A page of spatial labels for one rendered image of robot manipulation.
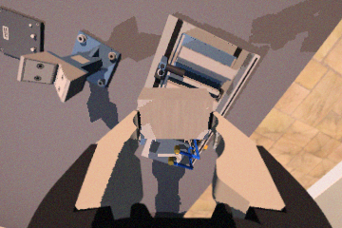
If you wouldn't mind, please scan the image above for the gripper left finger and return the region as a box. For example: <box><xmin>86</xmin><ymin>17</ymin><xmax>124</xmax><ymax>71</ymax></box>
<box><xmin>28</xmin><ymin>109</ymin><xmax>143</xmax><ymax>228</ymax></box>

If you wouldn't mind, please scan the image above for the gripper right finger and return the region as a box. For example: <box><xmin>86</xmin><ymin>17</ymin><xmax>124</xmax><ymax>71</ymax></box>
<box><xmin>209</xmin><ymin>110</ymin><xmax>332</xmax><ymax>228</ymax></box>

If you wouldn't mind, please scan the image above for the tan rectangular block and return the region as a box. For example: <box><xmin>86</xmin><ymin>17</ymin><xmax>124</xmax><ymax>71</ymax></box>
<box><xmin>138</xmin><ymin>87</ymin><xmax>214</xmax><ymax>140</ymax></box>

